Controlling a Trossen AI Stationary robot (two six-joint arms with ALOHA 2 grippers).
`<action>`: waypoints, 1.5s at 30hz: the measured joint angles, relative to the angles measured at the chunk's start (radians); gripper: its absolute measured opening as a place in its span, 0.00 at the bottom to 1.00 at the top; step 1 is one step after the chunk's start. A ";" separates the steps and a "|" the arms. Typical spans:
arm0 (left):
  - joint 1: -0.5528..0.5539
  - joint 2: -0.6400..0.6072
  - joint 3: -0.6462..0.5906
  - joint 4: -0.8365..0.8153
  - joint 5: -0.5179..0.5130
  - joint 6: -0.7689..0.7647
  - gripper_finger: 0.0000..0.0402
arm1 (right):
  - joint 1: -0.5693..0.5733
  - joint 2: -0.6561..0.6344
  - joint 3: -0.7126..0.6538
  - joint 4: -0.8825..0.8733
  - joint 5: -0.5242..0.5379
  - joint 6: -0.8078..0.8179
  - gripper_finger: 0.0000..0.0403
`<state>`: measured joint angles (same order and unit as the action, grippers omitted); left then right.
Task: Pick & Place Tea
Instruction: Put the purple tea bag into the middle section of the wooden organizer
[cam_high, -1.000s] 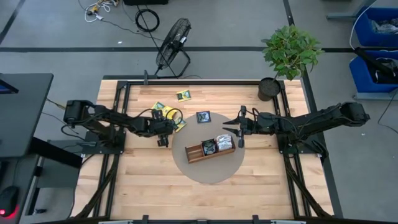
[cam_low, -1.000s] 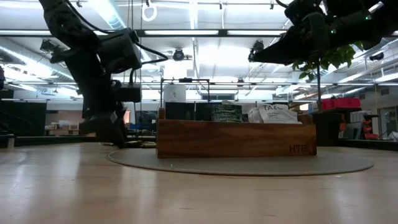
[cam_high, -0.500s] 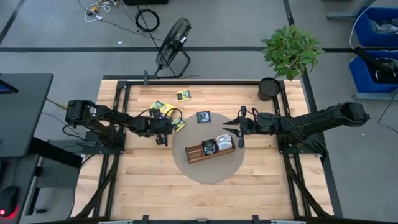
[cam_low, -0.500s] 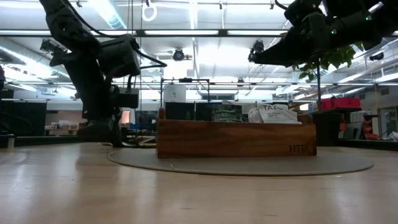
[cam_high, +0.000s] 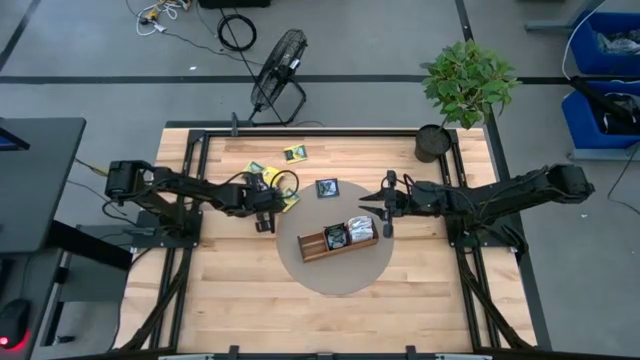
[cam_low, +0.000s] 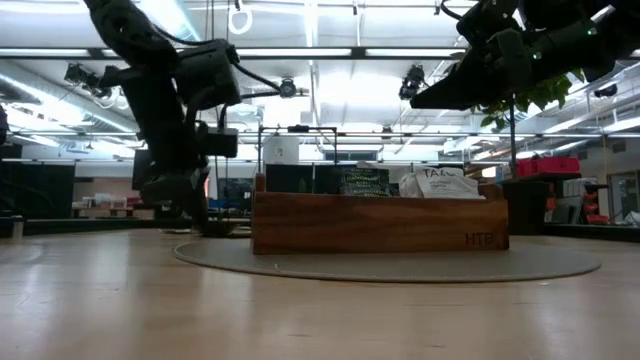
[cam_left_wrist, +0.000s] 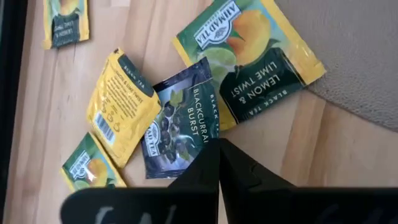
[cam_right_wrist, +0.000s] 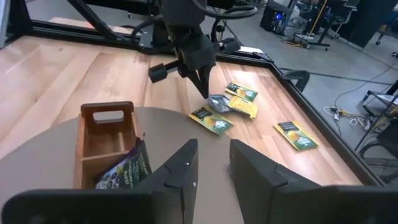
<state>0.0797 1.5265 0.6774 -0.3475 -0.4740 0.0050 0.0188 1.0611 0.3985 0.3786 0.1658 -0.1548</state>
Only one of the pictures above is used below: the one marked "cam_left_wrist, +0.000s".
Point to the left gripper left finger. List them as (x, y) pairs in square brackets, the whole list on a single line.
[(199, 186)]

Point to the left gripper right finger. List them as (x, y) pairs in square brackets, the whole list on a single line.
[(242, 186)]

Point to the blackcurrant tea packet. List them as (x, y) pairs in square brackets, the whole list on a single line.
[(180, 124)]

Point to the lemon lime tea packet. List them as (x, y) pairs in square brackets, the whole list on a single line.
[(121, 109), (255, 62), (90, 168), (66, 28)]

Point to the round grey mat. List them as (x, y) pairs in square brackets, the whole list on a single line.
[(357, 46)]

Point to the black aluminium table frame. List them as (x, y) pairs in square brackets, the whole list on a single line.
[(11, 93)]

